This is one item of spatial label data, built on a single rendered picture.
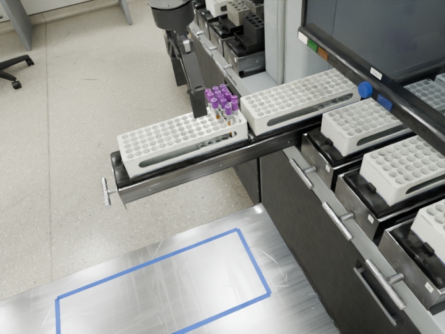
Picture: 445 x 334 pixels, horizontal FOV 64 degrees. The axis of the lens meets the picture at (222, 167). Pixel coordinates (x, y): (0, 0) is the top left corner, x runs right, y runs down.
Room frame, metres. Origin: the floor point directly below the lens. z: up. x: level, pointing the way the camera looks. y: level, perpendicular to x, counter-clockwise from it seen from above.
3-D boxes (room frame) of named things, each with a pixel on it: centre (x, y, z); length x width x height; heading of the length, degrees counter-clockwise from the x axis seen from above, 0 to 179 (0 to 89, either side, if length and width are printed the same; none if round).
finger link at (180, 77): (0.74, 0.06, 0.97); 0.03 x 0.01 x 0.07; 104
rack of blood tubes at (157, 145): (0.66, 0.08, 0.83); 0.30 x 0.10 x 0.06; 104
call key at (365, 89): (0.55, -0.29, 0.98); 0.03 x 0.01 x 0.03; 14
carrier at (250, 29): (1.14, -0.17, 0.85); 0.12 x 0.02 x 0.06; 14
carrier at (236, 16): (1.29, -0.13, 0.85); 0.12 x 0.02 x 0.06; 15
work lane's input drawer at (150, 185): (0.69, -0.05, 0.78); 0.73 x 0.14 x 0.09; 104
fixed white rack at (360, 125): (0.62, -0.40, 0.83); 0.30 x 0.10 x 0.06; 104
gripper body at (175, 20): (0.67, 0.05, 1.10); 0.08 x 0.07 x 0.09; 14
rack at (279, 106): (0.74, -0.22, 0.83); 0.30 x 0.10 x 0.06; 104
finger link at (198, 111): (0.60, 0.03, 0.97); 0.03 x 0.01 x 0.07; 104
